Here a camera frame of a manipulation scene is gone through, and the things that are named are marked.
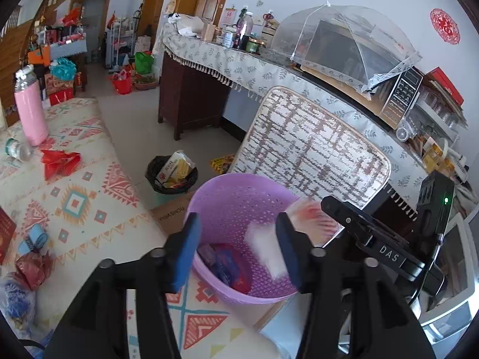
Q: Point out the red bag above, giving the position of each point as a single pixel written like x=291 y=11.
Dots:
x=122 y=84

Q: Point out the bin with black liner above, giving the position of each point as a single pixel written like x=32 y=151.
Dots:
x=153 y=172

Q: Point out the leaf print fringed cloth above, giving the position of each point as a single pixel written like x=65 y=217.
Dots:
x=243 y=67

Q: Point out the wooden staircase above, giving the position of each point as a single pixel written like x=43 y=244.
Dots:
x=15 y=52

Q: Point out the orange box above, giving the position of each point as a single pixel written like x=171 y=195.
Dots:
x=39 y=55

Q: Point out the grey door wooden frame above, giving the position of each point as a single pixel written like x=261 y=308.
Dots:
x=93 y=18

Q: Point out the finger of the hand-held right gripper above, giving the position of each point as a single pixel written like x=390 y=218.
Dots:
x=374 y=239

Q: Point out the woven chair back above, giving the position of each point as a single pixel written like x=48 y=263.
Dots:
x=299 y=138

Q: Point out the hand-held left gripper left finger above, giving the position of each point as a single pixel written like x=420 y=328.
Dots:
x=187 y=254

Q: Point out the dark wooden cabinet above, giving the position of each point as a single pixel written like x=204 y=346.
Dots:
x=191 y=93

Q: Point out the yellow carton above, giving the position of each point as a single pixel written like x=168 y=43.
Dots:
x=174 y=168

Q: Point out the red plastic wrapper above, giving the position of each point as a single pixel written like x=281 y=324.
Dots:
x=56 y=164

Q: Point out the teal crumpled bag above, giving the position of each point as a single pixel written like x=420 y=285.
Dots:
x=63 y=69

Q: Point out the red booklet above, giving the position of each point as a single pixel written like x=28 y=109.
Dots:
x=6 y=233

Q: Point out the dark tall bottle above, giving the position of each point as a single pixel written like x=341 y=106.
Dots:
x=245 y=30

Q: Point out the yellow red packet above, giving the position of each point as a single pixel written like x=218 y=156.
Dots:
x=221 y=163

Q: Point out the pink thermos bottle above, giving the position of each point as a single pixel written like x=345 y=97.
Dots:
x=32 y=112

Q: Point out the green lidded jar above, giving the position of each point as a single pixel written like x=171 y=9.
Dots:
x=253 y=45

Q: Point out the round red paper cutting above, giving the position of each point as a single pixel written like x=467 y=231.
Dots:
x=444 y=25

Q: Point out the brown cardboard box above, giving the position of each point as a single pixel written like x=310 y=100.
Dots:
x=170 y=215

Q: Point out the crumpled red foil wrapper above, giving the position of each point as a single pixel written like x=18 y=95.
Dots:
x=33 y=269

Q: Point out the blue purple packet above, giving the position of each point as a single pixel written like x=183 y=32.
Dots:
x=220 y=261

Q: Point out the red flat box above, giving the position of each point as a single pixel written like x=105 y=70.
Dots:
x=445 y=84

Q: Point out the small bottle green cap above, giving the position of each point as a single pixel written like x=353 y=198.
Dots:
x=17 y=150

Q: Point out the mesh food cover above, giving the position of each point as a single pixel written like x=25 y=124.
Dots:
x=299 y=30

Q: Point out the green bag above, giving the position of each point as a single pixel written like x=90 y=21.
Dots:
x=144 y=63

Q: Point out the red white snack wrapper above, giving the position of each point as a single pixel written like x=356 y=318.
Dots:
x=314 y=217

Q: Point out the purple perforated plastic basket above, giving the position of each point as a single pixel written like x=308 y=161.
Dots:
x=224 y=209

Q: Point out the microwave oven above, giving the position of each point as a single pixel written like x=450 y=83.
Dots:
x=402 y=93

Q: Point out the white plastic wrapper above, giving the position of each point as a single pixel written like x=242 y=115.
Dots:
x=262 y=246

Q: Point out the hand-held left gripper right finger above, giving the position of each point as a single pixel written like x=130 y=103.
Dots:
x=290 y=254

